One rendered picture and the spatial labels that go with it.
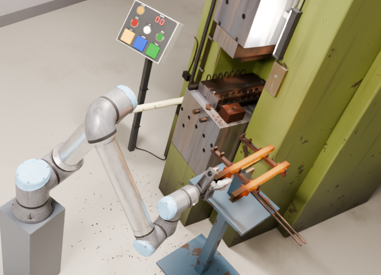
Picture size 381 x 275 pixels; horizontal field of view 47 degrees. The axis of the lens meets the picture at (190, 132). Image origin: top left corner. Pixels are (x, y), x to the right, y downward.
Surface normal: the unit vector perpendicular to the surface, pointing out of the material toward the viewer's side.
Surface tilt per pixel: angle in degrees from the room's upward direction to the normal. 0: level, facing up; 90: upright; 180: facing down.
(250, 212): 0
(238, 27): 90
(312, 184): 90
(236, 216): 0
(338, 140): 90
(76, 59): 0
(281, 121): 90
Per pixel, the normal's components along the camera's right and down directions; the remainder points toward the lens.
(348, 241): 0.23, -0.73
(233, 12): -0.83, 0.19
